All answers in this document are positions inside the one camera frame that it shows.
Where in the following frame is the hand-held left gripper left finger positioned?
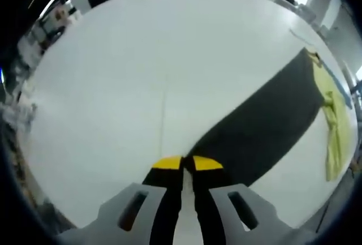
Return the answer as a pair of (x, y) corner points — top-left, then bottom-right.
(56, 156), (184, 245)

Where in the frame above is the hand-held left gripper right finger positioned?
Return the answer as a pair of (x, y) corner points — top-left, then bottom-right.
(192, 155), (316, 245)

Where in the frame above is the yellow blue grey garment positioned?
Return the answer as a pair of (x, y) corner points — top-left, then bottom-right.
(185, 46), (354, 188)

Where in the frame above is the ceiling light strip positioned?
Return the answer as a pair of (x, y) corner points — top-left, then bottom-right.
(39, 0), (61, 18)

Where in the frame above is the black cable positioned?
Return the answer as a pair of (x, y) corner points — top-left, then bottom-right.
(316, 199), (331, 234)

